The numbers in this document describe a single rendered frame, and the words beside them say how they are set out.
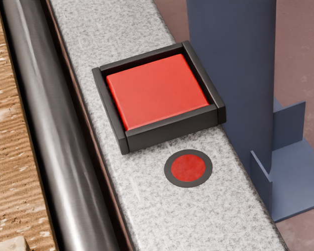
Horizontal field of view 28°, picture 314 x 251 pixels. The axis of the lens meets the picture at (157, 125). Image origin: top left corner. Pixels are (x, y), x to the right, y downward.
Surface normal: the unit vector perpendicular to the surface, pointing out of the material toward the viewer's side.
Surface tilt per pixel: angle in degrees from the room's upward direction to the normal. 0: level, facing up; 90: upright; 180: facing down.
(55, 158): 5
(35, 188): 0
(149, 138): 90
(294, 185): 0
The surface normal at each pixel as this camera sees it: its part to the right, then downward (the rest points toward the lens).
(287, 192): -0.11, -0.67
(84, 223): 0.11, -0.72
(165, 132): 0.30, 0.68
